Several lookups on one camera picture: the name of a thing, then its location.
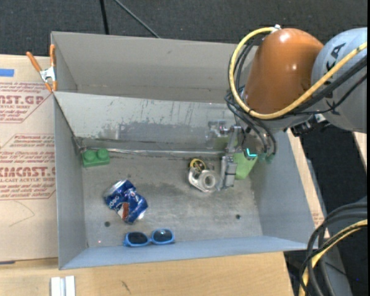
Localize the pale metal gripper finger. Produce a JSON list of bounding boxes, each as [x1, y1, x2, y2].
[[220, 154, 238, 192], [207, 120, 232, 149]]

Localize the light green block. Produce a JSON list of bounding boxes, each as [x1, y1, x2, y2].
[[233, 152, 259, 180]]

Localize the silver tape roll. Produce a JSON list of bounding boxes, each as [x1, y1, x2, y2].
[[187, 167, 222, 194]]

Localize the grey metal bin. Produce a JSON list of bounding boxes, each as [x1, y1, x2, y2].
[[50, 31, 318, 271]]

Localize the blue sunglasses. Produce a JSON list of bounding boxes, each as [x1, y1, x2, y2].
[[123, 228, 176, 248]]

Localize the crushed blue drink can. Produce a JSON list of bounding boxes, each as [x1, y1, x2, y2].
[[102, 179, 149, 225]]

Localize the green toy brick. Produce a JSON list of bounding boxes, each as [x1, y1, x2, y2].
[[81, 147, 111, 168]]

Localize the brown cardboard board red print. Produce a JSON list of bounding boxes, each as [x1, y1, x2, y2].
[[0, 53, 60, 263]]

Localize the yellow and black ring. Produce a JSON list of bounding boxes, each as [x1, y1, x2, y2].
[[189, 157, 207, 171]]

